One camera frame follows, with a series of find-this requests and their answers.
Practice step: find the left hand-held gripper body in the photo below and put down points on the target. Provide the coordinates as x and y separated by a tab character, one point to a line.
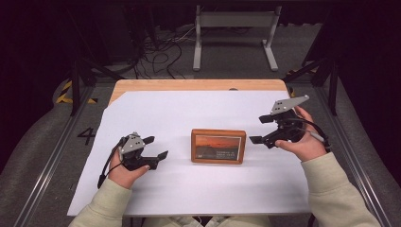
135	154

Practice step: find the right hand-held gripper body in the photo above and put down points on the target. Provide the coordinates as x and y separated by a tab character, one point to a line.
285	126

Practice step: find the orange wooden-framed box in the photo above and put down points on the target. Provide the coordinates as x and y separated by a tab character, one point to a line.
218	147

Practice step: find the person's left hand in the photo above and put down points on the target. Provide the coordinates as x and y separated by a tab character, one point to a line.
124	176

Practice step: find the person's right hand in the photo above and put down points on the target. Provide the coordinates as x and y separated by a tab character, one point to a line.
307	148

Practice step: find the white paper sheet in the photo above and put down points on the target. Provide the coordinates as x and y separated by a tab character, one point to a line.
189	189

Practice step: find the black metal stand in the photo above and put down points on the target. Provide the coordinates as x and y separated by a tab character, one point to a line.
332	91
75	85

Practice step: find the person's left leg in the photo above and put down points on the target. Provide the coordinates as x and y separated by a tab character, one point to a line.
176	222

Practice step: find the person's leg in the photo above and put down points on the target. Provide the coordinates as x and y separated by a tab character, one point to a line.
239	221
176	222

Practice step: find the person's right leg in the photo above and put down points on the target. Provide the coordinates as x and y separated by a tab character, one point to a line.
239	221

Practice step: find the grey metal stand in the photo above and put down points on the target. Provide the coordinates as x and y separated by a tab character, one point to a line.
198	41

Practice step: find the aluminium floor rail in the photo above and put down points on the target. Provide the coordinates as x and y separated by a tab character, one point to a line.
356	157
53	157

